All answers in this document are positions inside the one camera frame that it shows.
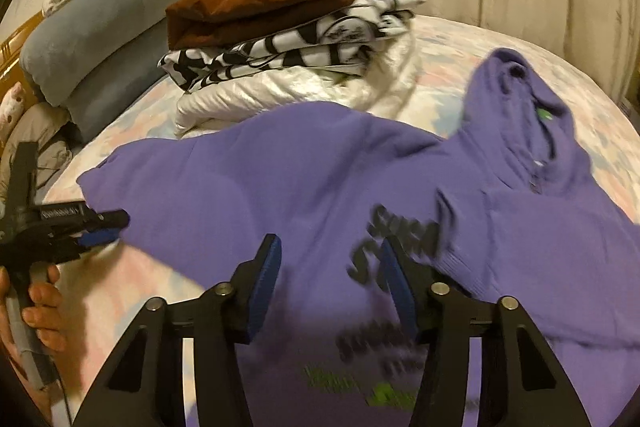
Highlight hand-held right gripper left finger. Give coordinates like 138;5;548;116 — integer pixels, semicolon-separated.
72;233;283;427

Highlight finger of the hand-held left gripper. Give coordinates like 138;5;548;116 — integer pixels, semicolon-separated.
82;208;132;232
70;229;122;259

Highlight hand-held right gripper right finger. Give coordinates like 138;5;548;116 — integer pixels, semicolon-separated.
381;238;597;427

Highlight purple printed hoodie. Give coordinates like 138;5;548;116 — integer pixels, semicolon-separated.
77;48;640;427

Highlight person's left hand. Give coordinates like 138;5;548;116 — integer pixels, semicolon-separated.
0;264;66;388

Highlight beige cloth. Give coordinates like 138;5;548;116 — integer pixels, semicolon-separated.
0;102;77;200

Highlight white plush toy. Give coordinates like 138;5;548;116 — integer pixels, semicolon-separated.
0;79;37;128

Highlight wooden headboard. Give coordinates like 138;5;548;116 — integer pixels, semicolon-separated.
0;13;47;104

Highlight white puffy jacket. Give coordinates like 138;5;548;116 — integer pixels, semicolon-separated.
175;29;427;138

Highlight blue-grey plush pillow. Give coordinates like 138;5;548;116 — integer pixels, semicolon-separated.
20;0;217;144

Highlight pastel patterned bed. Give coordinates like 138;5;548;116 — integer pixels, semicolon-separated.
42;14;640;427

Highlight black and white patterned garment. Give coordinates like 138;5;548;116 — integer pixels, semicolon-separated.
157;0;427;96

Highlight brown folded garment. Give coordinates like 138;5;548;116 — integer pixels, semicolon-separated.
165;0;403;51

